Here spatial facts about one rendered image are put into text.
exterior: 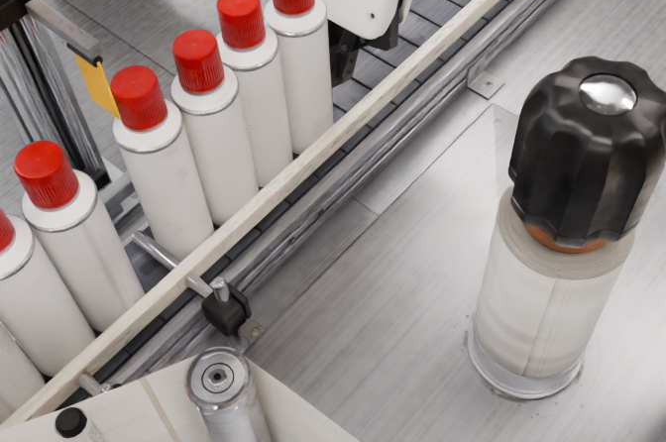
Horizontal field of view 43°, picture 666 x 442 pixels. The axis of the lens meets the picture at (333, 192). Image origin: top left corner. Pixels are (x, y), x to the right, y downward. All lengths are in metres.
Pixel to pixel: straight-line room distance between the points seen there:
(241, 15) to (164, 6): 0.42
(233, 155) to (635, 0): 0.56
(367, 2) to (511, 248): 0.27
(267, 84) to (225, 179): 0.09
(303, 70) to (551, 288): 0.29
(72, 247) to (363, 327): 0.24
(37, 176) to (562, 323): 0.35
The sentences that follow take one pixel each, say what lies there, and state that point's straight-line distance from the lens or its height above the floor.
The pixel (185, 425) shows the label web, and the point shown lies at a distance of 0.57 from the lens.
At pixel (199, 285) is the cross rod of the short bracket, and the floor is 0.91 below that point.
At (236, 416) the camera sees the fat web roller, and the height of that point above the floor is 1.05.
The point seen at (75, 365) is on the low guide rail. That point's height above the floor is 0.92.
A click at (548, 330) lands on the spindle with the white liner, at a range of 0.58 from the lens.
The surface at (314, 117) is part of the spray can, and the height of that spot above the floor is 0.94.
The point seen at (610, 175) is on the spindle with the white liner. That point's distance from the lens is 0.45.
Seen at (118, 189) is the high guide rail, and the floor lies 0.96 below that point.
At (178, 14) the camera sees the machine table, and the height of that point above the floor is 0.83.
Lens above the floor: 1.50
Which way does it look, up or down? 54 degrees down
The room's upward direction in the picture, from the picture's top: 4 degrees counter-clockwise
